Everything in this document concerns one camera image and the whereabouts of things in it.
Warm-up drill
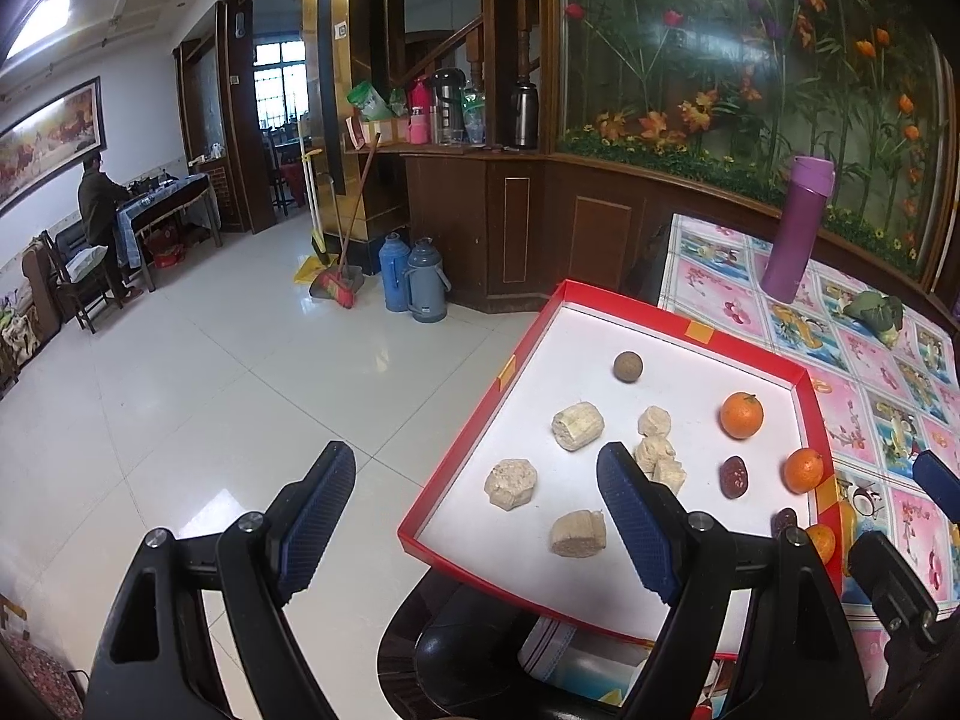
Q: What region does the orange mandarin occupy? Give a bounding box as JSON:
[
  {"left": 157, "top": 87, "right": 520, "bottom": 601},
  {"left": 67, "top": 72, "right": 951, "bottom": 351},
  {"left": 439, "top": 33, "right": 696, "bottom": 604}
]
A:
[
  {"left": 781, "top": 447, "right": 825, "bottom": 496},
  {"left": 719, "top": 392, "right": 765, "bottom": 440}
]

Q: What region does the brown kiwi fruit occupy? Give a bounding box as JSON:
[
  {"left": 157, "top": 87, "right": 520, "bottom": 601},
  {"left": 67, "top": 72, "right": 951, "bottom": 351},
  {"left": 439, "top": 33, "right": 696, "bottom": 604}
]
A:
[{"left": 612, "top": 351, "right": 644, "bottom": 383}]

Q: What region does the red date front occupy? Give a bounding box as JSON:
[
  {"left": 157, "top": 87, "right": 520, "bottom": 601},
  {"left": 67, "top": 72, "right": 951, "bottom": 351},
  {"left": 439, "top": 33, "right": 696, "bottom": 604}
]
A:
[{"left": 719, "top": 455, "right": 748, "bottom": 499}]

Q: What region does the red date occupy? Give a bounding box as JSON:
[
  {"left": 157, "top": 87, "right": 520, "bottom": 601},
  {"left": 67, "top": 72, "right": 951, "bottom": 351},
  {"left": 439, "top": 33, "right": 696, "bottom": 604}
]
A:
[
  {"left": 771, "top": 507, "right": 797, "bottom": 538},
  {"left": 719, "top": 455, "right": 748, "bottom": 499}
]

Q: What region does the red date rear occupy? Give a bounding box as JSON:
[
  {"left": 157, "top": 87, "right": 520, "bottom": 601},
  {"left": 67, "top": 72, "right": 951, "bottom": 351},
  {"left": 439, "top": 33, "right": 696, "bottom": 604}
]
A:
[{"left": 771, "top": 507, "right": 797, "bottom": 538}]

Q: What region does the fruit pattern tablecloth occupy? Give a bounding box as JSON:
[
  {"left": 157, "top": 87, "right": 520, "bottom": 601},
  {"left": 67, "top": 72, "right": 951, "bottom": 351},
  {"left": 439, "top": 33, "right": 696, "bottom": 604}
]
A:
[{"left": 655, "top": 213, "right": 960, "bottom": 720}]

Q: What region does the green leafy vegetable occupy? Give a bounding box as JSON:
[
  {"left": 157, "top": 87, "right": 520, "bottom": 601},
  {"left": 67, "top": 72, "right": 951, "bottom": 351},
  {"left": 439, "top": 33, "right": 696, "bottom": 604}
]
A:
[{"left": 843, "top": 289, "right": 905, "bottom": 349}]

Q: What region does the red white shallow box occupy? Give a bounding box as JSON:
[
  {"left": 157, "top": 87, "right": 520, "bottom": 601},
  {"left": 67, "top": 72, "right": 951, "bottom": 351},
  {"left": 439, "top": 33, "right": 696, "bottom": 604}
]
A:
[{"left": 397, "top": 280, "right": 841, "bottom": 642}]

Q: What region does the red broom dustpan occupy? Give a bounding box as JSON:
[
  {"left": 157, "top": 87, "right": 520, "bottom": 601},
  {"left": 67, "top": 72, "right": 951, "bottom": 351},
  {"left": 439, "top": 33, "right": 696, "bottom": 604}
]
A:
[{"left": 307, "top": 131, "right": 383, "bottom": 311}]

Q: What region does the purple thermos bottle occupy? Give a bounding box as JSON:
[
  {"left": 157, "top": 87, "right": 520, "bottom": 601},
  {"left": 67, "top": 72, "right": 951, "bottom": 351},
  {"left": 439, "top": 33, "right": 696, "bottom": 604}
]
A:
[{"left": 760, "top": 156, "right": 836, "bottom": 304}]

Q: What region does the yellow mop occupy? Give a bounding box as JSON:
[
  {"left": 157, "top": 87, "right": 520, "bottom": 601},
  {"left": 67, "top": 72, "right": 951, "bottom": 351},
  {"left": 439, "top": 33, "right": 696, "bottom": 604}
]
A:
[{"left": 295, "top": 119, "right": 337, "bottom": 286}]

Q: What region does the grey thermos flask floor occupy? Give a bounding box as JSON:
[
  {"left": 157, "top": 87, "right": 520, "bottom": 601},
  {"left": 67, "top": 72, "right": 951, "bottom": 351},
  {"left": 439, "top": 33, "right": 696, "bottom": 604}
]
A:
[{"left": 405, "top": 238, "right": 451, "bottom": 323}]

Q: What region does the blue thermos flask floor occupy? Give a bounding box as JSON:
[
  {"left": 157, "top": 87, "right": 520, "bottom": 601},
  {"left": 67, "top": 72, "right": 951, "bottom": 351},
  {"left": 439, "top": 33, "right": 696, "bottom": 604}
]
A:
[{"left": 379, "top": 232, "right": 410, "bottom": 312}]

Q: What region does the wooden chair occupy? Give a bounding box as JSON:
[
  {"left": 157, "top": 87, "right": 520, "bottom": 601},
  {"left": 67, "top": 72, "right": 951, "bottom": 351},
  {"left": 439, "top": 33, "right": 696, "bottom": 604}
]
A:
[{"left": 37, "top": 231, "right": 125, "bottom": 335}]

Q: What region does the dark side table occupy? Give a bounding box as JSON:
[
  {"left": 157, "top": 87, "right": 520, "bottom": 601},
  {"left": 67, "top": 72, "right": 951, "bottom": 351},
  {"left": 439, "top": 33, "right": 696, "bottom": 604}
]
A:
[{"left": 116, "top": 172, "right": 223, "bottom": 293}]

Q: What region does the wooden counter cabinet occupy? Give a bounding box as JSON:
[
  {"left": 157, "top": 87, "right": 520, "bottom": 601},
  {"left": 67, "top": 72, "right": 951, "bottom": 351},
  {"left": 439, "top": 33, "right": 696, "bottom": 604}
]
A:
[{"left": 343, "top": 141, "right": 960, "bottom": 332}]

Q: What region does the seated person in background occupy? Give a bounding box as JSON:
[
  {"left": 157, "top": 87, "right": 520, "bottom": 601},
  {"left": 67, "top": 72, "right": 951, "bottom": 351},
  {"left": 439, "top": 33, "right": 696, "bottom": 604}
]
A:
[{"left": 78, "top": 151, "right": 142, "bottom": 301}]

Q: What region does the pink bottle on counter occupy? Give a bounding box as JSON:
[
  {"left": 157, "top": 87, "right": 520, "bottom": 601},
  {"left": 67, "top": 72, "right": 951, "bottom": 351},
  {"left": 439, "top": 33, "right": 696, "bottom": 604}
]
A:
[{"left": 407, "top": 106, "right": 431, "bottom": 145}]

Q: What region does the green snack bag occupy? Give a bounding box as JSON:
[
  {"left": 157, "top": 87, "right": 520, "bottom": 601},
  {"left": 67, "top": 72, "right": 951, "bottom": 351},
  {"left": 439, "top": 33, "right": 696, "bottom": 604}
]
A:
[{"left": 347, "top": 80, "right": 394, "bottom": 122}]

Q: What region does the framed landscape painting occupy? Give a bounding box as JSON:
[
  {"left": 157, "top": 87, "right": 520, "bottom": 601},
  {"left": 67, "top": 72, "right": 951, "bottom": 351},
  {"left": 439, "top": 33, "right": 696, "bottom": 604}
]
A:
[{"left": 0, "top": 76, "right": 106, "bottom": 213}]

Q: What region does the flower mural glass panel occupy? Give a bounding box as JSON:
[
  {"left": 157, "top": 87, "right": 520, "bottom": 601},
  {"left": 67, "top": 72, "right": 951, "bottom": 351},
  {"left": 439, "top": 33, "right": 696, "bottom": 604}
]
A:
[{"left": 558, "top": 0, "right": 949, "bottom": 276}]

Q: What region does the steel thermos on counter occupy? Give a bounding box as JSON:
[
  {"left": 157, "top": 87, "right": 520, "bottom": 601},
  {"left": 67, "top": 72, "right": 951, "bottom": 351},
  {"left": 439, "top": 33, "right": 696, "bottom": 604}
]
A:
[{"left": 511, "top": 80, "right": 539, "bottom": 149}]

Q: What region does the black pump thermos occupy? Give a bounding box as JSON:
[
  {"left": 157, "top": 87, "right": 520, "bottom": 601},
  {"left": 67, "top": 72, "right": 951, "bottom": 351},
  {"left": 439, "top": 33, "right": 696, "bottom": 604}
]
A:
[{"left": 430, "top": 67, "right": 466, "bottom": 146}]

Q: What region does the ceiling fluorescent light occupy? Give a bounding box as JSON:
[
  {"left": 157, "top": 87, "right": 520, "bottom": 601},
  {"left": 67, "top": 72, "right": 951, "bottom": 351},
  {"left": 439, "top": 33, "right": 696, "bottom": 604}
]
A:
[{"left": 7, "top": 0, "right": 71, "bottom": 59}]

